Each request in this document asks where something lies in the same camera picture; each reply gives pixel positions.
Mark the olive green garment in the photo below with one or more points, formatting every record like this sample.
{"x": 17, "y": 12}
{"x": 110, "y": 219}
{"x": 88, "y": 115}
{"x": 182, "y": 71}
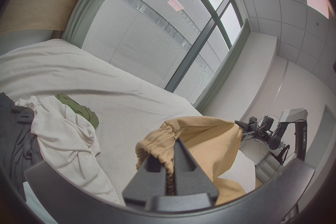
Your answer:
{"x": 78, "y": 110}

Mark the tan shorts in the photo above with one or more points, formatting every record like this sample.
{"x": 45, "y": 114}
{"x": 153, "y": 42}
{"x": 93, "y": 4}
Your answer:
{"x": 204, "y": 144}

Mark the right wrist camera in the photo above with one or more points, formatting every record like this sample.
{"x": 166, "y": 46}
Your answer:
{"x": 252, "y": 120}

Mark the window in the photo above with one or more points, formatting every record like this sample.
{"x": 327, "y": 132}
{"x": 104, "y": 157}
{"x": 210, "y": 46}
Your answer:
{"x": 157, "y": 34}

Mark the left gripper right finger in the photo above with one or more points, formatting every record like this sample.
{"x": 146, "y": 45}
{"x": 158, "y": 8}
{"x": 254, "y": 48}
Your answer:
{"x": 191, "y": 181}

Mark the bed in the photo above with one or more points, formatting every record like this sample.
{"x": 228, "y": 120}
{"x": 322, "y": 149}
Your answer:
{"x": 131, "y": 91}

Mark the black garment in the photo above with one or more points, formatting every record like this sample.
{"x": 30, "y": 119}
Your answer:
{"x": 18, "y": 133}

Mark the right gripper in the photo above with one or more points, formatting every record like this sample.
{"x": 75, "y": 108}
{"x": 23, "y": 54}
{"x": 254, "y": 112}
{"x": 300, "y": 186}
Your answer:
{"x": 250, "y": 131}

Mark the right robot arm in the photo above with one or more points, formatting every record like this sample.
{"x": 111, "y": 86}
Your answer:
{"x": 291, "y": 115}

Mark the grey-green curtain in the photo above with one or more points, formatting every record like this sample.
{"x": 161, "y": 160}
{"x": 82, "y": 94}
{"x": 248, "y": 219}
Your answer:
{"x": 86, "y": 7}
{"x": 225, "y": 68}

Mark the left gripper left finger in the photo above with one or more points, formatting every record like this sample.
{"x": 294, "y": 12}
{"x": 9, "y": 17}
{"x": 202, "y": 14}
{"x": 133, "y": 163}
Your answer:
{"x": 149, "y": 183}

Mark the cream white garment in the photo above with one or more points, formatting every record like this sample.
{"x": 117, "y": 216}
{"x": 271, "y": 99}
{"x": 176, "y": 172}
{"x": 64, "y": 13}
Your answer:
{"x": 65, "y": 144}

